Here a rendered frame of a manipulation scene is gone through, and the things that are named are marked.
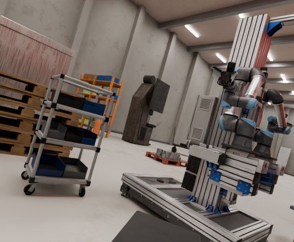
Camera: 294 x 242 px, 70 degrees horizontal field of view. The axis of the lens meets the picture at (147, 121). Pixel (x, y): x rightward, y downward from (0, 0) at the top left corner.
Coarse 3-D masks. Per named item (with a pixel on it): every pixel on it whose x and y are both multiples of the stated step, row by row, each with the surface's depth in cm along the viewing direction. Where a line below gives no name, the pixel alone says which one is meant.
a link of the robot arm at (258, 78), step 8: (256, 72) 160; (256, 80) 153; (264, 80) 157; (248, 88) 149; (256, 88) 147; (248, 96) 140; (256, 96) 146; (240, 104) 140; (248, 104) 137; (256, 104) 140
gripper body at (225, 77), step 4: (224, 72) 130; (228, 72) 130; (220, 76) 132; (224, 76) 131; (228, 76) 129; (220, 80) 131; (224, 80) 130; (228, 80) 130; (220, 84) 134; (224, 84) 133; (228, 84) 129; (232, 84) 137; (224, 88) 140; (228, 88) 138
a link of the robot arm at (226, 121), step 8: (240, 72) 166; (248, 72) 163; (240, 80) 166; (248, 80) 166; (240, 88) 167; (240, 96) 167; (232, 112) 166; (224, 120) 167; (232, 120) 164; (224, 128) 168; (232, 128) 164
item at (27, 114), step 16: (16, 80) 295; (0, 96) 270; (32, 96) 259; (0, 112) 243; (16, 112) 283; (32, 112) 261; (48, 112) 271; (64, 112) 319; (0, 128) 243; (16, 128) 256; (32, 128) 265; (0, 144) 278; (16, 144) 255; (48, 144) 285
